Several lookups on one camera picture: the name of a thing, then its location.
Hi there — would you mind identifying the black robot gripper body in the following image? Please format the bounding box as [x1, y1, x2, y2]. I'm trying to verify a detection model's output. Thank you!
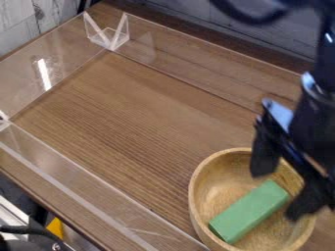
[253, 72, 335, 210]

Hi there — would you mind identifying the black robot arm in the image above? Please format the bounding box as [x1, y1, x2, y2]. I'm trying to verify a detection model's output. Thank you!
[209, 0, 335, 222]

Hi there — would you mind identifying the green rectangular block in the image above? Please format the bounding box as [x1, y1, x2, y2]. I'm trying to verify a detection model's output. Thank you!
[208, 179, 289, 244]

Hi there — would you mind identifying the brown wooden bowl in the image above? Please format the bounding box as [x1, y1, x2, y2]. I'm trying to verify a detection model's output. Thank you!
[188, 148, 315, 251]

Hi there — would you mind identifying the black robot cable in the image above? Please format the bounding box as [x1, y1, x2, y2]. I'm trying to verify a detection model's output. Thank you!
[208, 0, 293, 25]

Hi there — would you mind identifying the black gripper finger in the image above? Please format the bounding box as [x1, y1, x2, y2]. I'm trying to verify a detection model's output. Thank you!
[285, 177, 335, 222]
[249, 124, 281, 177]

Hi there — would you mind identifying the yellow object under table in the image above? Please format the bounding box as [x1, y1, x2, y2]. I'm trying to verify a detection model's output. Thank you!
[47, 218, 64, 239]

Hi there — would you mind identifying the clear acrylic corner bracket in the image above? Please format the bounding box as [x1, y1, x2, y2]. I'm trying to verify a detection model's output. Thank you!
[83, 13, 129, 51]

